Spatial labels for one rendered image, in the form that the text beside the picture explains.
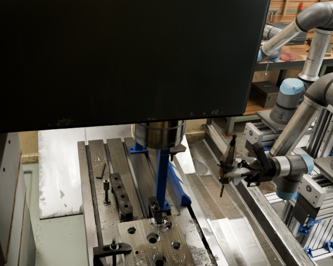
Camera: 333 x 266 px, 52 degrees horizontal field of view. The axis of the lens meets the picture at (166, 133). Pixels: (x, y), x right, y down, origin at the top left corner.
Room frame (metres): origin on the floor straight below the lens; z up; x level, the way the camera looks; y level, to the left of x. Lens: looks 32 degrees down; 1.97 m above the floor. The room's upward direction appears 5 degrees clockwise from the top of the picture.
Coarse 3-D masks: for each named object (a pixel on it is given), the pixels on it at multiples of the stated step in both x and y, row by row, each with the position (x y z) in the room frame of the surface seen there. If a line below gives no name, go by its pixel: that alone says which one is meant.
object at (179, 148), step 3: (180, 144) 1.12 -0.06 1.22; (174, 147) 1.09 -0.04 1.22; (177, 147) 1.10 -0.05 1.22; (180, 147) 1.10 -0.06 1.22; (183, 147) 1.10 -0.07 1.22; (186, 147) 1.11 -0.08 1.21; (171, 150) 1.07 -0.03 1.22; (174, 150) 1.07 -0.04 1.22; (177, 150) 1.07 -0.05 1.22; (180, 150) 1.08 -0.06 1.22; (183, 150) 1.08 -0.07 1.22; (171, 153) 1.06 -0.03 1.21
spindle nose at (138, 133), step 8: (184, 120) 0.83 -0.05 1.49; (136, 128) 0.81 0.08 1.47; (144, 128) 0.79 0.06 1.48; (152, 128) 0.78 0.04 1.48; (160, 128) 0.78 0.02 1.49; (168, 128) 0.79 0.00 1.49; (176, 128) 0.80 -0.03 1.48; (184, 128) 0.84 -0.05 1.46; (136, 136) 0.81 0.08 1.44; (144, 136) 0.79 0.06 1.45; (152, 136) 0.78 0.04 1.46; (160, 136) 0.78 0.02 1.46; (168, 136) 0.79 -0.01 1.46; (176, 136) 0.80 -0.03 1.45; (144, 144) 0.79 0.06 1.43; (152, 144) 0.78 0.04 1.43; (160, 144) 0.78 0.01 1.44; (168, 144) 0.79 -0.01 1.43; (176, 144) 0.81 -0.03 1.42
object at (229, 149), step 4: (228, 144) 0.95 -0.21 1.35; (228, 148) 0.94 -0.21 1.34; (232, 148) 0.93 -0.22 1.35; (228, 152) 0.93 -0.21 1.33; (232, 152) 0.93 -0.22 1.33; (224, 156) 0.94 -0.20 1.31; (228, 156) 0.93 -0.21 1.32; (232, 156) 0.93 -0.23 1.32; (224, 160) 0.93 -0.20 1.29; (228, 160) 0.92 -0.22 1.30; (232, 160) 0.92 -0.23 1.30; (228, 164) 0.92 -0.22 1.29; (232, 164) 0.92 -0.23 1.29
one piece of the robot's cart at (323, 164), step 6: (330, 156) 1.40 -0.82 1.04; (318, 162) 1.34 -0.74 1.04; (324, 162) 1.35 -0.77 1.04; (318, 168) 1.32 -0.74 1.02; (324, 168) 1.30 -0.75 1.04; (330, 168) 1.30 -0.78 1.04; (318, 174) 1.31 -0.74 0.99; (324, 174) 1.30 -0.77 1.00; (330, 174) 1.26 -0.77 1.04; (330, 180) 1.26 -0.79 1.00; (330, 186) 1.22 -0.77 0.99
